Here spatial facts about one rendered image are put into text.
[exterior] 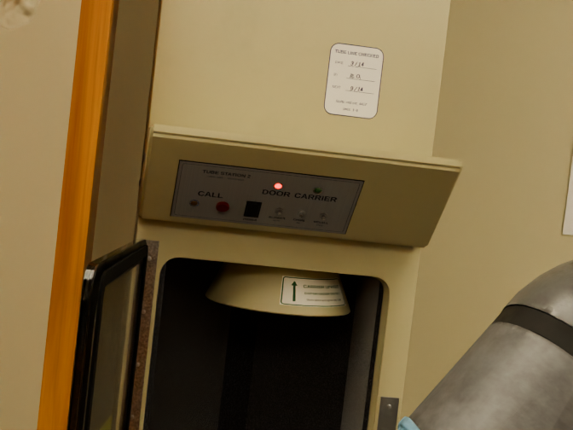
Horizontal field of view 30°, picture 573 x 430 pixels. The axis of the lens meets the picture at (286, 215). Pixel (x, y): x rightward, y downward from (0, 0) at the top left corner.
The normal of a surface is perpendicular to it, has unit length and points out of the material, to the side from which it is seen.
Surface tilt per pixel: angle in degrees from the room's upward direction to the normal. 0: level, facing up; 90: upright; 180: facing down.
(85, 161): 90
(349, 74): 90
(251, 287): 66
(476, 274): 90
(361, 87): 90
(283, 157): 135
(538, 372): 57
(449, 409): 49
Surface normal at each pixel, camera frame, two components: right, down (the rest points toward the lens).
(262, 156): 0.03, 0.75
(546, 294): -0.52, -0.76
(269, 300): -0.04, -0.36
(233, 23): 0.15, 0.07
